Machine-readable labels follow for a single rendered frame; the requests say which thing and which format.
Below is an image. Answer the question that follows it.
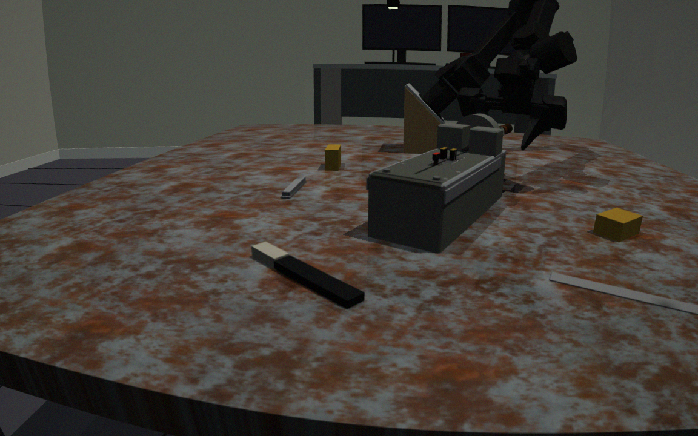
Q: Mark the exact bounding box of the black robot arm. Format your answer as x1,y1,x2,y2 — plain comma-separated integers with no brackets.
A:
419,0,577,118

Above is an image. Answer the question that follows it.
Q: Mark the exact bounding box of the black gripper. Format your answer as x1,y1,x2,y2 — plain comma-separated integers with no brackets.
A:
457,86,567,150

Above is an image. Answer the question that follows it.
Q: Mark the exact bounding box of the grey flat bar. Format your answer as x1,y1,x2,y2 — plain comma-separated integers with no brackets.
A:
550,272,698,315

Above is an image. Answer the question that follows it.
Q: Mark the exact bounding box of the dark grey rectangular bar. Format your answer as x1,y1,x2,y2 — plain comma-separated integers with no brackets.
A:
281,176,306,199

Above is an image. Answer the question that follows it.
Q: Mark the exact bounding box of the black flat bar with beige end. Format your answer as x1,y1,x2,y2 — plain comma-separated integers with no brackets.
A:
251,241,365,309

